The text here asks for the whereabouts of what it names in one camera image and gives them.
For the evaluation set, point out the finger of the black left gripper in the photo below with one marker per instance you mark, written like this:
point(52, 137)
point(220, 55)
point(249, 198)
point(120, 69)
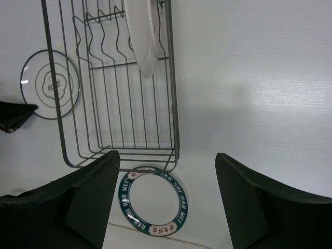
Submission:
point(14, 115)

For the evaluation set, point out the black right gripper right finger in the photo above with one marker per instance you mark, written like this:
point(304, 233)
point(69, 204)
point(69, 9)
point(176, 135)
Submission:
point(264, 213)

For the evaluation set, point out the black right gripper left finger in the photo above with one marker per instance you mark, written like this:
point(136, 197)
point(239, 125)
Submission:
point(70, 212)

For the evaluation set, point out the white plate with orange sunburst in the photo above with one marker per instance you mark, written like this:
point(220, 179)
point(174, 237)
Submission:
point(141, 17)

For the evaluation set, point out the white plate with flower emblem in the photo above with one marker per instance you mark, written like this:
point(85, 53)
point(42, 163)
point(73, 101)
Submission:
point(37, 87)

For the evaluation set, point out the white plate with teal rim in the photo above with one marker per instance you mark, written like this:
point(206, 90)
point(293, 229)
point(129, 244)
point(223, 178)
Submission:
point(153, 202)

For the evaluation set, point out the grey wire dish rack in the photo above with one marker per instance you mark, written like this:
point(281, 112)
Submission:
point(112, 105)

